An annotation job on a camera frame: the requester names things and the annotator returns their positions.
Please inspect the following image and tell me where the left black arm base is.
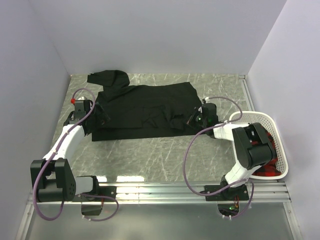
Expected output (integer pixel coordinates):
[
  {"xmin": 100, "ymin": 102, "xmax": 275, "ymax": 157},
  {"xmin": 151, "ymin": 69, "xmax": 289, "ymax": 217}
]
[{"xmin": 72, "ymin": 185, "xmax": 117, "ymax": 202}]

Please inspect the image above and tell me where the red black plaid shirt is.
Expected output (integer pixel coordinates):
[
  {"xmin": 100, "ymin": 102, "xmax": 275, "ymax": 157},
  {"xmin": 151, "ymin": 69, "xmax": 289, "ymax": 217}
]
[{"xmin": 252, "ymin": 127, "xmax": 282, "ymax": 177}]

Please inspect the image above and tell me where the black long sleeve shirt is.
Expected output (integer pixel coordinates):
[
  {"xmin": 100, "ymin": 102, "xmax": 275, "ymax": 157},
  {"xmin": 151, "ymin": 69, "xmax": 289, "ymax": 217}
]
[{"xmin": 87, "ymin": 70, "xmax": 202, "ymax": 142}]

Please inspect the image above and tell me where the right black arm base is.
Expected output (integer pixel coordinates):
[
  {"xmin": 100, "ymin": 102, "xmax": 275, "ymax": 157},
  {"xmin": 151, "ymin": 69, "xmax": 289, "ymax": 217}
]
[{"xmin": 203, "ymin": 184, "xmax": 251, "ymax": 201}]

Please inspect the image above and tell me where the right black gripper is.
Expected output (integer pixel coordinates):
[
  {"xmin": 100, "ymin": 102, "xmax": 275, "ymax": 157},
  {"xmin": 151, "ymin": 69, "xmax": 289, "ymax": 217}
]
[{"xmin": 182, "ymin": 107, "xmax": 208, "ymax": 129}]

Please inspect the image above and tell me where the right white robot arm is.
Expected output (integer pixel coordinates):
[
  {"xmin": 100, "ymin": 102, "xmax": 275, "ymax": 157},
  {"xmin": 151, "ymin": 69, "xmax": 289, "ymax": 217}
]
[{"xmin": 187, "ymin": 103, "xmax": 276, "ymax": 200}]

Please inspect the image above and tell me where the aluminium mounting rail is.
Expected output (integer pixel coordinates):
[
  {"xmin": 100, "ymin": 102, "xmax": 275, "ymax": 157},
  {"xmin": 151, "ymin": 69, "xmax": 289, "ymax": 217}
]
[{"xmin": 27, "ymin": 182, "xmax": 292, "ymax": 206}]

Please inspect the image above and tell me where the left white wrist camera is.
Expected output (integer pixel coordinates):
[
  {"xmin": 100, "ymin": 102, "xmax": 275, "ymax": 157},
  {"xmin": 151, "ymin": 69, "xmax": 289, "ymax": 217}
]
[{"xmin": 70, "ymin": 98, "xmax": 80, "ymax": 105}]

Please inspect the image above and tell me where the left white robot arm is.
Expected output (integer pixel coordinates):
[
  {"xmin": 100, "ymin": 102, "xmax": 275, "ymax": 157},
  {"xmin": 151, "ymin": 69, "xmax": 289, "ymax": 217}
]
[{"xmin": 30, "ymin": 98, "xmax": 101, "ymax": 203}]

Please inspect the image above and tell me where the white plastic laundry basket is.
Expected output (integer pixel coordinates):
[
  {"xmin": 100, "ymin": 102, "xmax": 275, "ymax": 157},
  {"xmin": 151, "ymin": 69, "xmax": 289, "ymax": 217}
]
[{"xmin": 235, "ymin": 111, "xmax": 289, "ymax": 181}]

